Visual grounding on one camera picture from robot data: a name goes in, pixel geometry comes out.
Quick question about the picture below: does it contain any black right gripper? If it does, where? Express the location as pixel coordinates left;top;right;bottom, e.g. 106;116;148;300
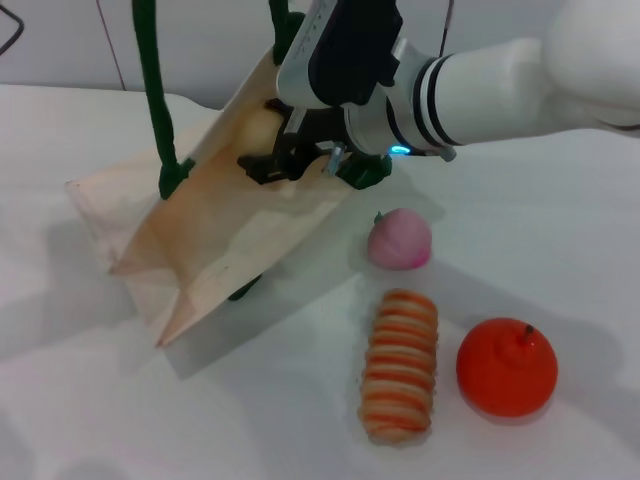
236;98;352;185

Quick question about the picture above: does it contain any beige round fruit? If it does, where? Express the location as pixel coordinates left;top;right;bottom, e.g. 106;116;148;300
236;107;284;162

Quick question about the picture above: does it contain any beige handbag with green handles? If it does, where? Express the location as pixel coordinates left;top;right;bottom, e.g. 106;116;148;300
64;0;395;349

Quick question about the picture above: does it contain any pink peach bun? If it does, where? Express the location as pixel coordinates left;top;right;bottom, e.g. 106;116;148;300
366;207;433;271

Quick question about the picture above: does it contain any orange striped bread roll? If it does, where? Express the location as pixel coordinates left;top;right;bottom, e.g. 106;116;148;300
355;288;440;444

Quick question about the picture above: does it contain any orange persimmon with stem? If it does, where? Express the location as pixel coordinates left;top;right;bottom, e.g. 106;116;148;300
455;317;559;419

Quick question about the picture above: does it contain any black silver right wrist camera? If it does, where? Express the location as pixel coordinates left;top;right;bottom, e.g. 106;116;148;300
275;0;404;110

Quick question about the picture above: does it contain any thin dark cable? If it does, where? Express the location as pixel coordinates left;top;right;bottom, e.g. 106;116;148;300
0;4;25;55

